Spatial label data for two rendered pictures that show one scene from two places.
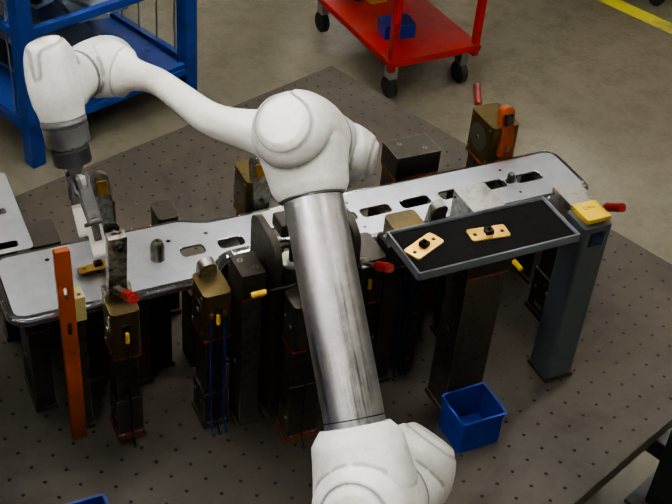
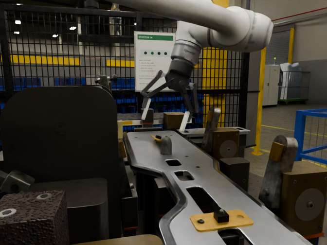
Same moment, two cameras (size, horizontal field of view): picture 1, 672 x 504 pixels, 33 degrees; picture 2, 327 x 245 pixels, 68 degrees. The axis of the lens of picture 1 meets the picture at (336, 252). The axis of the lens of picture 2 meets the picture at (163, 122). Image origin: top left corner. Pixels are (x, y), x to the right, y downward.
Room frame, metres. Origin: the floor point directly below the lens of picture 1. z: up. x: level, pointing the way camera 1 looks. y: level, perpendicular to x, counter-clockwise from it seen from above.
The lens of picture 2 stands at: (2.00, -0.26, 1.19)
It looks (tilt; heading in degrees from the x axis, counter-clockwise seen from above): 9 degrees down; 105
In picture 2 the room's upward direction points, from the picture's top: straight up
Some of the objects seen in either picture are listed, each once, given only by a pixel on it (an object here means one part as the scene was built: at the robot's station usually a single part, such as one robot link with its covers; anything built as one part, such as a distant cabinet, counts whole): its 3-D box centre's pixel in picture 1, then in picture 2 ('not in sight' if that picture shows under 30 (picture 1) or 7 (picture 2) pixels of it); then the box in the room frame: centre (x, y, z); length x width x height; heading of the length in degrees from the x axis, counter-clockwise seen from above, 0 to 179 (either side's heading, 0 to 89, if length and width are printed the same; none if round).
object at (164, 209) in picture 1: (164, 256); (236, 211); (2.03, 0.40, 0.84); 0.10 x 0.05 x 0.29; 28
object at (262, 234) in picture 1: (300, 312); (79, 233); (1.76, 0.06, 0.95); 0.18 x 0.13 x 0.49; 118
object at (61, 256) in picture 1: (70, 349); not in sight; (1.59, 0.50, 0.95); 0.03 x 0.01 x 0.50; 118
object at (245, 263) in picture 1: (245, 342); not in sight; (1.69, 0.17, 0.91); 0.07 x 0.05 x 0.42; 28
